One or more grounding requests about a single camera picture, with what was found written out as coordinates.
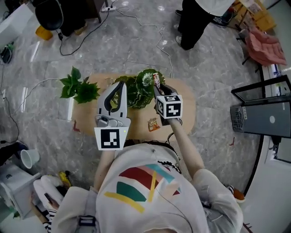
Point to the green glass tiered dish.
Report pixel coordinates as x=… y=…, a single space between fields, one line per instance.
x=143 y=82

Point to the black white striped cloth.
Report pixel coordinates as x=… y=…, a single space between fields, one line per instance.
x=230 y=188

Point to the green artificial plant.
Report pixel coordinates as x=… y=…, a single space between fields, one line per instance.
x=84 y=91

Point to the teal bag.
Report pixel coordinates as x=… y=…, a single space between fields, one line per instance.
x=224 y=19

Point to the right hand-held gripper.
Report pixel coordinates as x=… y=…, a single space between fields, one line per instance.
x=172 y=107

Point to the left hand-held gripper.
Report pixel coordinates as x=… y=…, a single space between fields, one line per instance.
x=111 y=138

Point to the person's black trousers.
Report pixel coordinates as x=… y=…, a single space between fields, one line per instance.
x=136 y=141

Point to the orange snack packet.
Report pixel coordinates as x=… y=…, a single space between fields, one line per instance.
x=154 y=124

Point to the person's white printed shirt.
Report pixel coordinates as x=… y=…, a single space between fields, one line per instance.
x=147 y=193

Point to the person's right forearm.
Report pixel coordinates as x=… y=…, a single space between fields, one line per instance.
x=186 y=148

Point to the red-brown candy bar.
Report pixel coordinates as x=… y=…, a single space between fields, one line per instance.
x=157 y=79

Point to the stack of cardboard boxes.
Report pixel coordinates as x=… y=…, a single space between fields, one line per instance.
x=261 y=13

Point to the black metal frame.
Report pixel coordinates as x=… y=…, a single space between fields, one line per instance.
x=250 y=86

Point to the white power strip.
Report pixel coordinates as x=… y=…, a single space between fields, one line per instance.
x=108 y=9

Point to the yellow bin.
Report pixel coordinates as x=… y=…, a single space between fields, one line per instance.
x=44 y=33

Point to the white box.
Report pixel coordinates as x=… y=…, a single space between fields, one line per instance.
x=16 y=186

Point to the white board panel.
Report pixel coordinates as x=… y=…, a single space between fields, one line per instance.
x=13 y=25

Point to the orange seat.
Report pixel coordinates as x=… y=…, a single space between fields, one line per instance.
x=238 y=195

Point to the person's left forearm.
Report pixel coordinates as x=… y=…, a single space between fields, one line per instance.
x=104 y=168

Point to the grey computer tower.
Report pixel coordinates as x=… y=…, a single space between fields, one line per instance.
x=263 y=118

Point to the white paper cup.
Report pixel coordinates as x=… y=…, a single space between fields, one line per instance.
x=29 y=158

